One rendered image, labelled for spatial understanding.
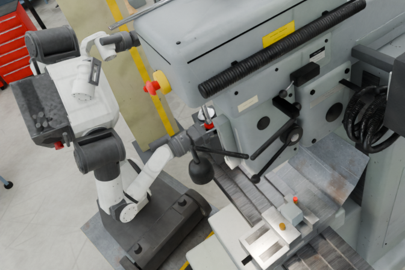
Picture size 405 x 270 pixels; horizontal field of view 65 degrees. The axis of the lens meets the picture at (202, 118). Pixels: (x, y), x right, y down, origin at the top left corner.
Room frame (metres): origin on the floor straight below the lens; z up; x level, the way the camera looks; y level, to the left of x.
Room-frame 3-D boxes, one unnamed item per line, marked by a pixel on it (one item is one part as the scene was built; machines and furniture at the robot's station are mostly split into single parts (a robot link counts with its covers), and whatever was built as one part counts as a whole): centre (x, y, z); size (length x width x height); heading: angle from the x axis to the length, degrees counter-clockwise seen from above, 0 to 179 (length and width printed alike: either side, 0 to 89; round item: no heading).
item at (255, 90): (0.74, -0.20, 1.68); 0.34 x 0.24 x 0.10; 107
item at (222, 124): (0.70, -0.05, 1.44); 0.04 x 0.04 x 0.21; 17
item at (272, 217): (0.58, -0.14, 1.06); 0.15 x 0.06 x 0.04; 19
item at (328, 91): (0.79, -0.34, 1.47); 0.24 x 0.19 x 0.26; 17
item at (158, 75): (0.67, 0.07, 1.76); 0.06 x 0.02 x 0.06; 17
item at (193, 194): (1.19, 0.20, 0.50); 0.20 x 0.05 x 0.20; 34
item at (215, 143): (1.15, -0.03, 1.07); 0.22 x 0.12 x 0.20; 11
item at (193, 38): (0.74, -0.17, 1.81); 0.47 x 0.26 x 0.16; 107
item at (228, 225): (0.73, -0.15, 0.83); 0.50 x 0.35 x 0.12; 107
